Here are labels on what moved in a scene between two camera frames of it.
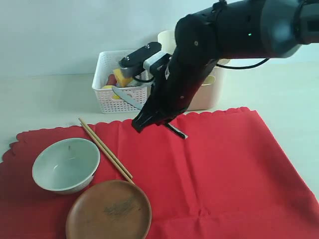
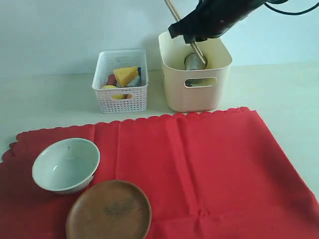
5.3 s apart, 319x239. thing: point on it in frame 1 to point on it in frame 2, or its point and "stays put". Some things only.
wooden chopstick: x=105 y=152 to x=178 y=19
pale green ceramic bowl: x=66 y=166 stays put
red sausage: x=111 y=79 stays put
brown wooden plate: x=109 y=209 stays put
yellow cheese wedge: x=122 y=81 stays put
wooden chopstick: x=106 y=148 to x=178 y=18
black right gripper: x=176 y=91 to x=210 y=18
